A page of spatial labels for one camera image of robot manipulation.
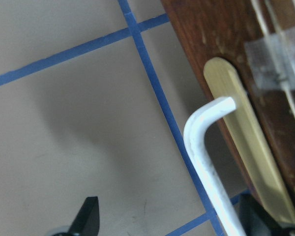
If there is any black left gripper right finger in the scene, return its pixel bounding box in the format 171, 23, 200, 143
238, 194, 295, 236

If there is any white drawer handle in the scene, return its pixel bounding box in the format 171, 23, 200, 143
183, 97, 246, 236

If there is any dark brown wooden cabinet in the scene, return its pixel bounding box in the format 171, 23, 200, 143
162, 0, 295, 224

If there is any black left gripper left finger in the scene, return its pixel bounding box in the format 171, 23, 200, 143
67, 197, 100, 236

